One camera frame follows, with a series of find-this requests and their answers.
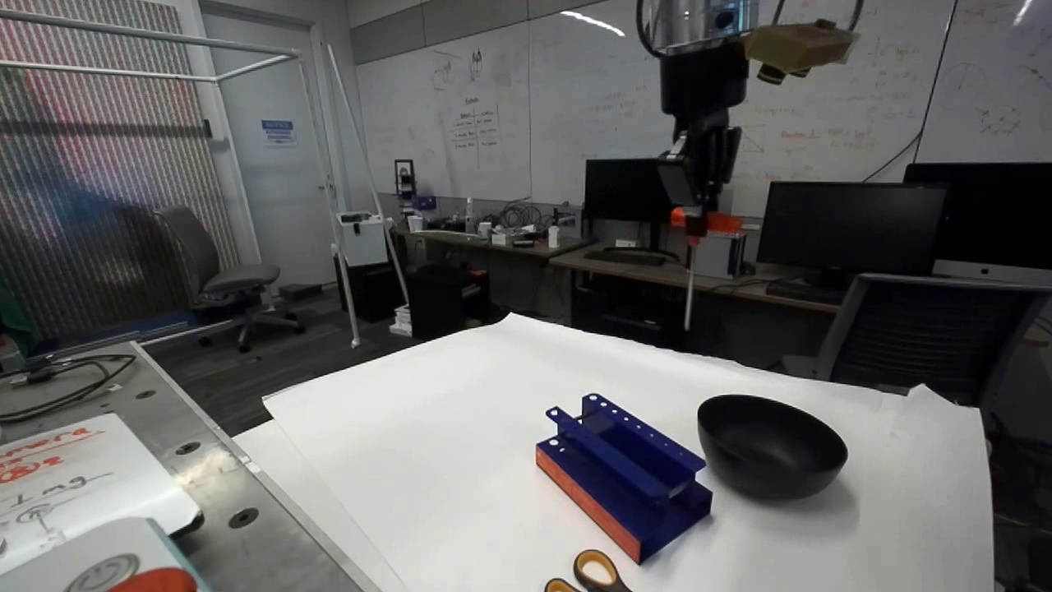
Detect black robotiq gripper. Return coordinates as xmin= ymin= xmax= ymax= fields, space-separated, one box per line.
xmin=658 ymin=44 xmax=748 ymax=211

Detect orange handled tool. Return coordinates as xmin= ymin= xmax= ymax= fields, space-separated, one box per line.
xmin=669 ymin=207 xmax=744 ymax=323

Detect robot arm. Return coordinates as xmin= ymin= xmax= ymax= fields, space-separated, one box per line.
xmin=634 ymin=0 xmax=863 ymax=220

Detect black bowl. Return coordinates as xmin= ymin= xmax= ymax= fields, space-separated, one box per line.
xmin=697 ymin=396 xmax=848 ymax=503

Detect blue tool holder rack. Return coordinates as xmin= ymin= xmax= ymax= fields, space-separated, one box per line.
xmin=536 ymin=392 xmax=713 ymax=563

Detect black keyboard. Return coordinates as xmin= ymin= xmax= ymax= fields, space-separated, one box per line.
xmin=593 ymin=247 xmax=669 ymax=268

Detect black computer monitor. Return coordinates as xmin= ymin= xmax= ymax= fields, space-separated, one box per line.
xmin=756 ymin=180 xmax=948 ymax=289

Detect wooden desk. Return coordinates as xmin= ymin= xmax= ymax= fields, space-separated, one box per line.
xmin=421 ymin=230 xmax=838 ymax=315

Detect black mesh chair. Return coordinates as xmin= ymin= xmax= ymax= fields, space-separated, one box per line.
xmin=815 ymin=275 xmax=1047 ymax=409

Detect white paper sheet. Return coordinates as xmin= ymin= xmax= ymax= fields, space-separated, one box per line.
xmin=239 ymin=315 xmax=992 ymax=592

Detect grey office chair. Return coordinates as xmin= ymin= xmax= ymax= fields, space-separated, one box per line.
xmin=155 ymin=207 xmax=301 ymax=354

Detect printed paper sheet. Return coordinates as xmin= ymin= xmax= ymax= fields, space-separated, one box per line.
xmin=0 ymin=415 xmax=200 ymax=573

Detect white pipe frame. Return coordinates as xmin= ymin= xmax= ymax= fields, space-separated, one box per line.
xmin=0 ymin=0 xmax=391 ymax=349

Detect yellow handled scissors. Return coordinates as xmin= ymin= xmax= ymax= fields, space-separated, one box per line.
xmin=543 ymin=551 xmax=632 ymax=592

